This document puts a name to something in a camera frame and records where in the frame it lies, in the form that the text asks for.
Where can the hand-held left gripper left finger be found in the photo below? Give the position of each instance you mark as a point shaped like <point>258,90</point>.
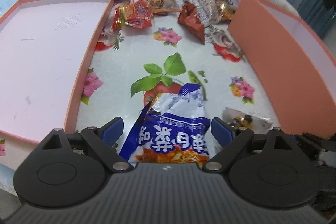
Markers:
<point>113,130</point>

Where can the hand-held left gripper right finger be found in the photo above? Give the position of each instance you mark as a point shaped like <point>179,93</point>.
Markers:
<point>221,131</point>

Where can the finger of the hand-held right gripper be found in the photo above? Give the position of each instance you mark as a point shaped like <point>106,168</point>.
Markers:
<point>309,145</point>

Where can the small silver snack packet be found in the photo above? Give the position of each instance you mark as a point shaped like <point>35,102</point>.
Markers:
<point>244,120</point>

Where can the blue white snack packet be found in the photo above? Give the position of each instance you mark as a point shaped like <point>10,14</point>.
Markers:
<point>173,119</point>

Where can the deep pink cardboard box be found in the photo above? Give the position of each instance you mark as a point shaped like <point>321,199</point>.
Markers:
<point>283,69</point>

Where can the dark red snack packet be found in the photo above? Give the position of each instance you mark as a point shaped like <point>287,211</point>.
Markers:
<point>193,20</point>

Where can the red gold snack packet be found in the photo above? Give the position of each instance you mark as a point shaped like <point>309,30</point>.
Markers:
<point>135,12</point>

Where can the clear packet with brown snack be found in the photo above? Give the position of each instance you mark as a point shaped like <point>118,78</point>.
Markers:
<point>218,11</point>

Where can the orange snack packet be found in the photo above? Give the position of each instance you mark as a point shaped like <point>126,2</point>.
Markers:
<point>161,1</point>

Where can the pink cardboard box lid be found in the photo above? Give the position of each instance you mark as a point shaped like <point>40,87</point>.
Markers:
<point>47,56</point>

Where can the blue curtain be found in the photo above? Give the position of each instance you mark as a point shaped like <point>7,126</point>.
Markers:
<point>313,3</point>

